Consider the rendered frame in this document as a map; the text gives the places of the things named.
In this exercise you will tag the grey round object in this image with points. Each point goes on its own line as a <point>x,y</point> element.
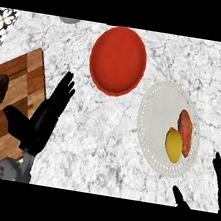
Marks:
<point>69,20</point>

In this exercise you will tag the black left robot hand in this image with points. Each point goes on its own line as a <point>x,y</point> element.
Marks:
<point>44,115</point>

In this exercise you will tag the red bowl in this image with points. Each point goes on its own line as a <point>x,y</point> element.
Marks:
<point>118,60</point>

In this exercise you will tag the reddish sweet potato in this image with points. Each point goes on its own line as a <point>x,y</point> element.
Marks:
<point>185,131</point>

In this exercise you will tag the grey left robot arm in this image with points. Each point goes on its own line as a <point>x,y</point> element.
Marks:
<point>13,169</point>

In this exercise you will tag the white round placemat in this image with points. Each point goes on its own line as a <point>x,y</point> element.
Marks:
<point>161,124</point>

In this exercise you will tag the wooden checkered cutting board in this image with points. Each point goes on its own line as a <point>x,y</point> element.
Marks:
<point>8,106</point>

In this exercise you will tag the yellow lemon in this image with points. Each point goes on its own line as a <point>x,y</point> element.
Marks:
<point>173,145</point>

